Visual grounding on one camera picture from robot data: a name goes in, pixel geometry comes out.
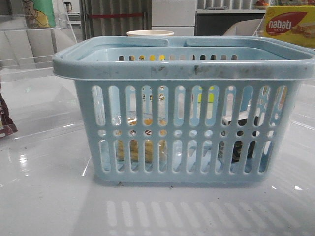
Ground packaged bread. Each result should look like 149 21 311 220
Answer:
114 111 155 165

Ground clear acrylic display shelf right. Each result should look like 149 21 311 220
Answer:
256 19 315 49

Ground clear acrylic display shelf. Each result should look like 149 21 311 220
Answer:
0 12 82 142
256 19 315 49

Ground light blue plastic basket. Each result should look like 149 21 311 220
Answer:
53 36 315 185

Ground green bottle with cartoon label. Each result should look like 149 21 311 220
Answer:
22 0 56 29

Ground clear acrylic display shelf left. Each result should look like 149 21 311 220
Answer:
0 12 82 142

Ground yellow popcorn paper cup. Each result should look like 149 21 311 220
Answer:
126 29 174 37

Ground maroon cracker snack packet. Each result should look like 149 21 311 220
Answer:
0 95 18 139

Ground white cabinet in background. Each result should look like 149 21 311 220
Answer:
152 0 197 36

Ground yellow nabati wafer box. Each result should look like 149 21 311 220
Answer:
259 5 315 49

